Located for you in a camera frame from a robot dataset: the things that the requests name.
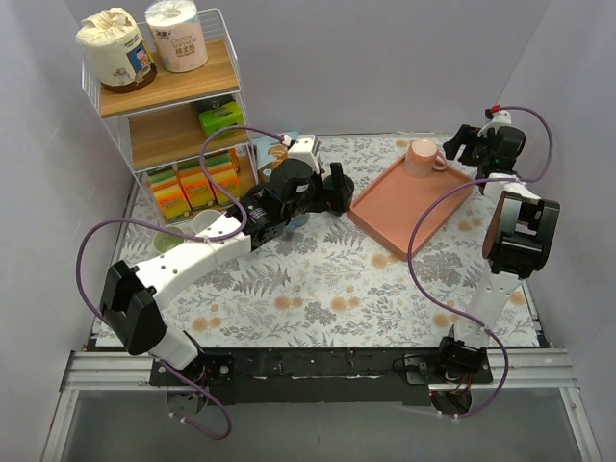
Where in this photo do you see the patterned blue mug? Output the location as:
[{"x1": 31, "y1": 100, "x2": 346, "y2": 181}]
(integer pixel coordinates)
[{"x1": 285, "y1": 214, "x2": 310, "y2": 233}]

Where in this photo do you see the pink mug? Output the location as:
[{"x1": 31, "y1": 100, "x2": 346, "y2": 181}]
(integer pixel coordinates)
[{"x1": 403, "y1": 139, "x2": 449, "y2": 178}]

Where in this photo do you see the light blue mug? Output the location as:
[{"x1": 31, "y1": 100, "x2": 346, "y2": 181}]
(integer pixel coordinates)
[{"x1": 192, "y1": 210, "x2": 221, "y2": 235}]

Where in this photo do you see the green mug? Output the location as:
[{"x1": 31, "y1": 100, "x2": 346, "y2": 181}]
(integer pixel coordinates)
[{"x1": 152, "y1": 226, "x2": 184, "y2": 254}]

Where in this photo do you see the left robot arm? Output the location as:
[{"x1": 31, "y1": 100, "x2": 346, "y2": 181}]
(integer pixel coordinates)
[{"x1": 100, "y1": 159, "x2": 354, "y2": 385}]

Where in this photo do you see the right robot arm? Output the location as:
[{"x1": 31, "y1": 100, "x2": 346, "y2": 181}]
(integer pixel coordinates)
[{"x1": 435, "y1": 124, "x2": 560, "y2": 383}]

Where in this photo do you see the snack bag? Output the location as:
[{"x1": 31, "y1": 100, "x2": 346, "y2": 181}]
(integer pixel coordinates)
[{"x1": 252, "y1": 135, "x2": 288, "y2": 184}]

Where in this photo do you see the pink tray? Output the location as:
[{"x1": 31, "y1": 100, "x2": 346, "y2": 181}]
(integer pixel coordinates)
[{"x1": 347, "y1": 157, "x2": 473, "y2": 260}]

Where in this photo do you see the green tissue box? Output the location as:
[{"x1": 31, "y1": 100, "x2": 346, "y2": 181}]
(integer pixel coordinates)
[{"x1": 192, "y1": 95, "x2": 244, "y2": 137}]

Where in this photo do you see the middle sponge pack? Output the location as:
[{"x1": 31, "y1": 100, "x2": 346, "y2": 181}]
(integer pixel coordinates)
[{"x1": 177, "y1": 160, "x2": 216, "y2": 210}]

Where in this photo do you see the left sponge pack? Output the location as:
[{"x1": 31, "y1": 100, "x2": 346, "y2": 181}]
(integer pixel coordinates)
[{"x1": 146, "y1": 166, "x2": 191, "y2": 222}]

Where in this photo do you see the white toilet paper roll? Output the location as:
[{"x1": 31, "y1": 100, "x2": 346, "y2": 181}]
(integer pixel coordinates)
[{"x1": 144, "y1": 0, "x2": 208, "y2": 73}]

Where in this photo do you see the beige toilet paper roll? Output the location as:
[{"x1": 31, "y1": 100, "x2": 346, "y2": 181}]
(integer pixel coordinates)
[{"x1": 75, "y1": 8, "x2": 157, "y2": 93}]

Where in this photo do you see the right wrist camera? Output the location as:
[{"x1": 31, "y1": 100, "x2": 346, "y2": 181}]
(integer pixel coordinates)
[{"x1": 477, "y1": 104, "x2": 511, "y2": 138}]

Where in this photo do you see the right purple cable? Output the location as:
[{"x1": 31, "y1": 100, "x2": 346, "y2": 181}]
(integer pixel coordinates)
[{"x1": 407, "y1": 106, "x2": 554, "y2": 418}]

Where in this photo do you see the white wire wooden shelf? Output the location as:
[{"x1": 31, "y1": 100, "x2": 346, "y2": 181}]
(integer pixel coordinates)
[{"x1": 81, "y1": 8, "x2": 248, "y2": 212}]

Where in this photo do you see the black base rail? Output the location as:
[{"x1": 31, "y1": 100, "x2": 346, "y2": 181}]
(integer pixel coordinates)
[{"x1": 148, "y1": 344, "x2": 495, "y2": 408}]

